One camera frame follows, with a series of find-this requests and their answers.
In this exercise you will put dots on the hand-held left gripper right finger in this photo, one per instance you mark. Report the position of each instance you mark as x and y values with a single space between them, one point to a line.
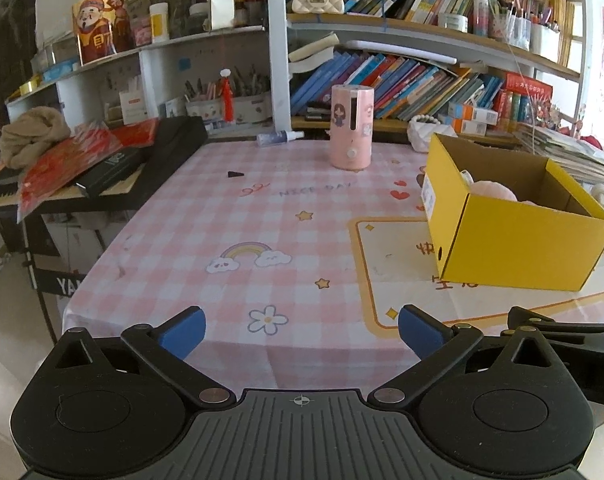
419 332

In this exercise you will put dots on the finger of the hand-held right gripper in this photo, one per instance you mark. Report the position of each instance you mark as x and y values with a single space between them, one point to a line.
581 335

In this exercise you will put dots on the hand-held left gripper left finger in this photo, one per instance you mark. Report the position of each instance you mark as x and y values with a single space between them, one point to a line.
182 332

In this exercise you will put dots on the yellow cardboard box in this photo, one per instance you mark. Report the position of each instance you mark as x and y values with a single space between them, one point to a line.
521 245

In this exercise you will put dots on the pink plush pig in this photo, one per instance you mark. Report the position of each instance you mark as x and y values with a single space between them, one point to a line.
486 190

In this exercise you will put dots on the pink checkered tablecloth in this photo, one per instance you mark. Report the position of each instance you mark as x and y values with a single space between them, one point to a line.
182 210

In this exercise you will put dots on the black keyboard stand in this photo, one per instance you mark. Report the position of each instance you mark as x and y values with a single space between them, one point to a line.
67 282

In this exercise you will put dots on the stack of magazines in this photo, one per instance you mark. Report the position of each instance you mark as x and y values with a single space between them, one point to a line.
566 152

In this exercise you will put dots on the black flat box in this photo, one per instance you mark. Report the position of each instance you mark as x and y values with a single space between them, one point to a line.
109 170

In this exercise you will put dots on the black electronic keyboard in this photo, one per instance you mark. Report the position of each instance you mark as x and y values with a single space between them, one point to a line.
172 150

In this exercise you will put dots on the colourful figurine ornament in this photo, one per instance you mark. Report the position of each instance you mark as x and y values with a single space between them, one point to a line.
554 117

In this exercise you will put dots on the pink cylinder humidifier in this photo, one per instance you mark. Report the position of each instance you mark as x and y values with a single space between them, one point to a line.
349 145

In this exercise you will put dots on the red patterned paper bag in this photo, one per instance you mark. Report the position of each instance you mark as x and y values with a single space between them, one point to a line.
67 160

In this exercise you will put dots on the orange white medicine box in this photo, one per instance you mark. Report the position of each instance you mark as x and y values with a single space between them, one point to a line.
474 112
471 127

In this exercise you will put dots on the small clear spray bottle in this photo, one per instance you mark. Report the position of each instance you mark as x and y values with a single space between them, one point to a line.
277 138

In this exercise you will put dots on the white pen organiser box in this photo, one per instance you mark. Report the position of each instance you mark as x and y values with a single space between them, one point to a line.
207 110

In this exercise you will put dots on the white card box red stripe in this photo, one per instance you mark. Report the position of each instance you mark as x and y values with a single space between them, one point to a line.
133 107

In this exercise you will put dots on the red gift box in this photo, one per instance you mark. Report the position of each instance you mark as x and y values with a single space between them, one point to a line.
524 92

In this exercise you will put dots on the red tassel ornament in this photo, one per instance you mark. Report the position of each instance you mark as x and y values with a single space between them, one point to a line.
227 97

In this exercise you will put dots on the row of leaning books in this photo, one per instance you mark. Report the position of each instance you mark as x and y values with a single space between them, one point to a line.
391 90

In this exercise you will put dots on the beige knitted cloth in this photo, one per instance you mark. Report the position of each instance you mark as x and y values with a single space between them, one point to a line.
32 135

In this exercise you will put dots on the bunch of pens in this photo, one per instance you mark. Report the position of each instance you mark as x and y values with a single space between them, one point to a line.
242 82

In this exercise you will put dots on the white pen cup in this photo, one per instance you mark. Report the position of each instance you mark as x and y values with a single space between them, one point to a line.
545 42

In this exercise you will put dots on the white long tube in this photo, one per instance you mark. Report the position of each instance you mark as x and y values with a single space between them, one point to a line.
401 50

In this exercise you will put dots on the white wooden bookshelf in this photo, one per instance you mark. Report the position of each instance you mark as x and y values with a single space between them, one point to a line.
277 60

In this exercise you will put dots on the blue tissue packet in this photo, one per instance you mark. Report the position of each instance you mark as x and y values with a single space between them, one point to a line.
59 69

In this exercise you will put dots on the folded beige book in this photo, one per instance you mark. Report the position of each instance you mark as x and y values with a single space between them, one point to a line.
312 55

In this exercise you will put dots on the pink patterned box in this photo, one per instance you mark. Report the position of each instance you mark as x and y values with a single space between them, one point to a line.
142 30

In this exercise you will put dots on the white bottle yellow label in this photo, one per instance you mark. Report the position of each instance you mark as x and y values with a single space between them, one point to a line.
159 22

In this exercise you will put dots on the white round jar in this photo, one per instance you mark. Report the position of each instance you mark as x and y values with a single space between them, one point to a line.
452 22

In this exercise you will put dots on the fortune god paper lantern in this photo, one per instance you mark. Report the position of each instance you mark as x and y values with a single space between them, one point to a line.
99 30

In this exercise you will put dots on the tall glitter bottle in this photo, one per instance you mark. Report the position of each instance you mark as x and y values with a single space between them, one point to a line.
480 12

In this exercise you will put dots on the white paper gift bag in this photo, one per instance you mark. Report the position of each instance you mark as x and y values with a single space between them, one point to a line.
222 2

